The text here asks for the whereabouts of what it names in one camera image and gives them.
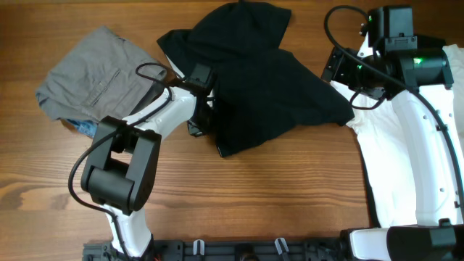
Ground black shorts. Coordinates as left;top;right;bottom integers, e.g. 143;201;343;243
157;1;354;157

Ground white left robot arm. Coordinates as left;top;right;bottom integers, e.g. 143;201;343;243
80;83;212;260

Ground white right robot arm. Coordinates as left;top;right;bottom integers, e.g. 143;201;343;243
323;5;463;260

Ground black garment under white shirt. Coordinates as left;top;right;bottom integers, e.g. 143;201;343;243
416;34;447;49

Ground grey folded shorts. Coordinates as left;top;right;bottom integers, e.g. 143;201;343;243
36;26;163;122

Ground blue denim garment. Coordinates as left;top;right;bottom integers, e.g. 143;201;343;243
65;119;98;138

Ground white t-shirt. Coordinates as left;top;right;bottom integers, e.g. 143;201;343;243
329;43;464;229

